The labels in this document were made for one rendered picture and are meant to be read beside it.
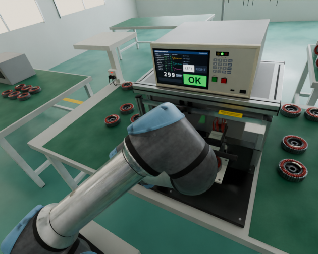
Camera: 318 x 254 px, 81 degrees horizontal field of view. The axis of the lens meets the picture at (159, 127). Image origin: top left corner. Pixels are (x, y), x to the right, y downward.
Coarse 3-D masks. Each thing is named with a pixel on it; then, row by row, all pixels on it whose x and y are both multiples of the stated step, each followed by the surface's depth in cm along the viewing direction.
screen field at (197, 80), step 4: (184, 76) 84; (188, 76) 83; (192, 76) 82; (196, 76) 81; (200, 76) 80; (204, 76) 79; (184, 80) 85; (188, 80) 84; (192, 80) 83; (196, 80) 82; (200, 80) 81; (204, 80) 80; (188, 84) 85; (192, 84) 84; (196, 84) 83; (200, 84) 82; (204, 84) 82
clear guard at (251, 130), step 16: (208, 112) 80; (240, 112) 78; (208, 128) 73; (224, 128) 72; (240, 128) 70; (256, 128) 69; (208, 144) 68; (224, 144) 66; (240, 144) 64; (256, 144) 63; (224, 160) 65; (240, 160) 63; (256, 160) 61
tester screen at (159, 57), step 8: (160, 56) 83; (168, 56) 82; (176, 56) 80; (184, 56) 78; (192, 56) 76; (200, 56) 75; (160, 64) 86; (168, 64) 84; (176, 64) 82; (184, 64) 80; (192, 64) 78; (200, 64) 77; (160, 72) 89; (176, 72) 84; (184, 72) 83; (192, 72) 81; (160, 80) 92
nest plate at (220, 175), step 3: (222, 165) 93; (222, 168) 91; (225, 168) 91; (219, 171) 90; (222, 171) 90; (219, 174) 89; (222, 174) 89; (216, 177) 88; (219, 177) 88; (222, 177) 87; (216, 180) 87; (219, 180) 86
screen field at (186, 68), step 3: (183, 66) 81; (186, 66) 80; (189, 66) 80; (192, 66) 79; (195, 66) 78; (198, 66) 78; (201, 66) 77; (204, 66) 76; (183, 69) 82; (186, 69) 81; (189, 69) 80; (192, 69) 80; (195, 69) 79; (198, 69) 79; (201, 69) 78; (204, 69) 77; (198, 72) 79; (201, 72) 79; (204, 72) 78
